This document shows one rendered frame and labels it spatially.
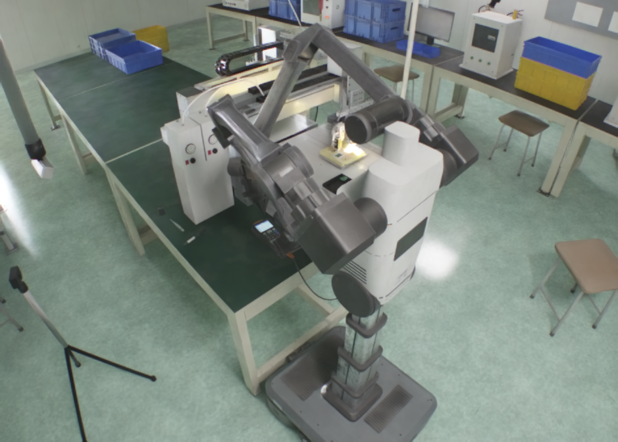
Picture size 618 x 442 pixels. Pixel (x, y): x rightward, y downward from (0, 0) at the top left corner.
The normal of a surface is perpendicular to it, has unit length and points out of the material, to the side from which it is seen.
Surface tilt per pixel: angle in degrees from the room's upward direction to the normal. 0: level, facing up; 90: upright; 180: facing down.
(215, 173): 90
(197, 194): 90
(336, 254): 90
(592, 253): 1
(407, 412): 0
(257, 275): 0
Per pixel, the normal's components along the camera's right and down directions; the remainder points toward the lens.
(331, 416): 0.00, -0.77
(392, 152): -0.72, 0.43
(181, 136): 0.68, 0.47
